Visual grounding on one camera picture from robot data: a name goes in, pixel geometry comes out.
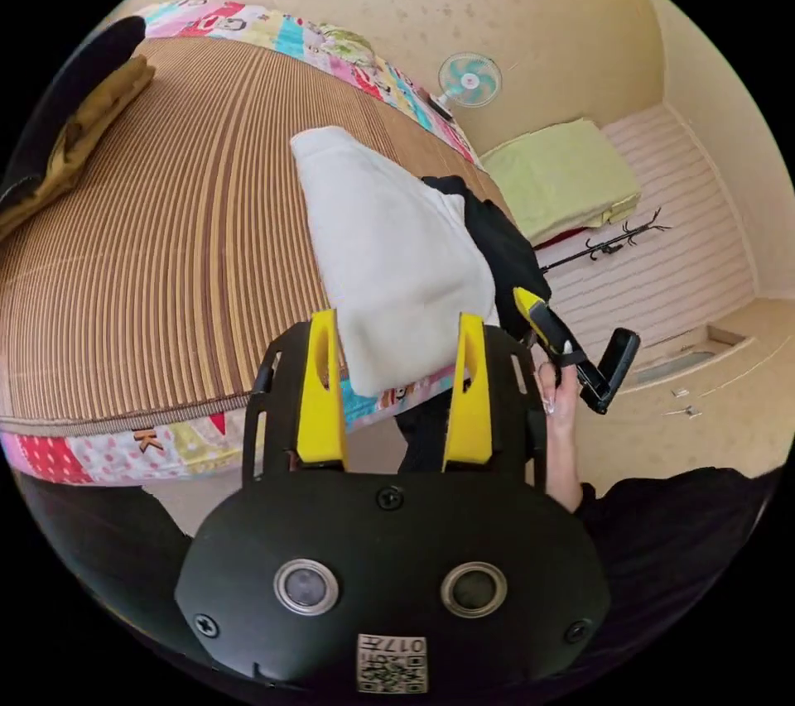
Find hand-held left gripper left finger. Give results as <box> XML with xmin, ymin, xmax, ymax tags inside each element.
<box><xmin>294</xmin><ymin>308</ymin><xmax>348</xmax><ymax>468</ymax></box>

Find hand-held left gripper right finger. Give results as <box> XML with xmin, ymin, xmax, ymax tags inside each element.
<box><xmin>441</xmin><ymin>311</ymin><xmax>494</xmax><ymax>471</ymax></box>

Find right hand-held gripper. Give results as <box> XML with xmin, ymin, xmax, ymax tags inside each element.
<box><xmin>511</xmin><ymin>286</ymin><xmax>614</xmax><ymax>415</ymax></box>

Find white long sleeve shirt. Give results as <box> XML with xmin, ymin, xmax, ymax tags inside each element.
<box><xmin>290</xmin><ymin>125</ymin><xmax>502</xmax><ymax>401</ymax></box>

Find person's right forearm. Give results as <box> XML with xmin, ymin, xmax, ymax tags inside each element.
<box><xmin>547</xmin><ymin>446</ymin><xmax>587</xmax><ymax>513</ymax></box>

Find person's right hand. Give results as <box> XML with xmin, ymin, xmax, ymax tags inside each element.
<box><xmin>532</xmin><ymin>359</ymin><xmax>584</xmax><ymax>459</ymax></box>

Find black garment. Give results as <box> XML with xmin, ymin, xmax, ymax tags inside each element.
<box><xmin>394</xmin><ymin>174</ymin><xmax>552</xmax><ymax>474</ymax></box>

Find black coat stand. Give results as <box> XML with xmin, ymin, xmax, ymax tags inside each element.
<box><xmin>537</xmin><ymin>206</ymin><xmax>673</xmax><ymax>274</ymax></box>

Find light green cloth cover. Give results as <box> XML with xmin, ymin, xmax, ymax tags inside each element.
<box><xmin>480</xmin><ymin>117</ymin><xmax>643</xmax><ymax>247</ymax></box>

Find bed with woven mat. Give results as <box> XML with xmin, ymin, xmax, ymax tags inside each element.
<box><xmin>0</xmin><ymin>0</ymin><xmax>518</xmax><ymax>487</ymax></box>

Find person's body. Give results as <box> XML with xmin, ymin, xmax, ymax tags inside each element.
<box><xmin>12</xmin><ymin>464</ymin><xmax>785</xmax><ymax>689</ymax></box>

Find white and teal fan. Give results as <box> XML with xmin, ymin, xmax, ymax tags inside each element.
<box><xmin>433</xmin><ymin>52</ymin><xmax>504</xmax><ymax>121</ymax></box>

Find pile of clothes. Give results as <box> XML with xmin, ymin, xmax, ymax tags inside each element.
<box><xmin>0</xmin><ymin>15</ymin><xmax>157</xmax><ymax>243</ymax></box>

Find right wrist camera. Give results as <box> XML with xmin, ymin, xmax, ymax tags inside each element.
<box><xmin>595</xmin><ymin>328</ymin><xmax>642</xmax><ymax>413</ymax></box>

